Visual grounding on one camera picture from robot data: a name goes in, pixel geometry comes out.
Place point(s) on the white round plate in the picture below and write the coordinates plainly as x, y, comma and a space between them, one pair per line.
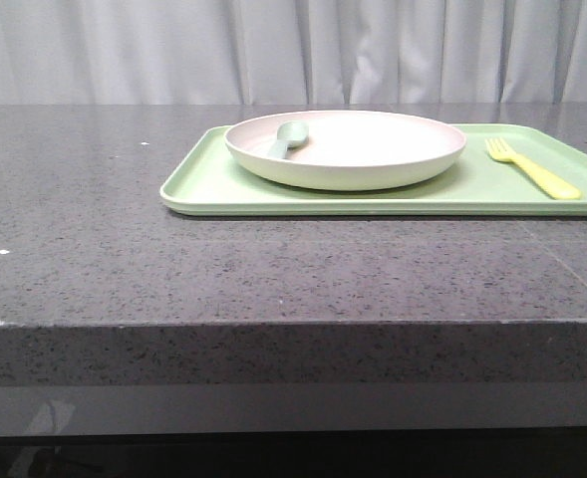
349, 150

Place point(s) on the yellow plastic fork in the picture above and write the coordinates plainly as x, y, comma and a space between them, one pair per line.
551, 184

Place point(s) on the light green rectangular tray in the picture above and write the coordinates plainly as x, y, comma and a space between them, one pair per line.
209, 182

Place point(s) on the light green spoon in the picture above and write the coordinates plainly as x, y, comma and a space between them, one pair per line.
289, 135

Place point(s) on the white pleated curtain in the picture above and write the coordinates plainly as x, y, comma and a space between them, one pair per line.
292, 52

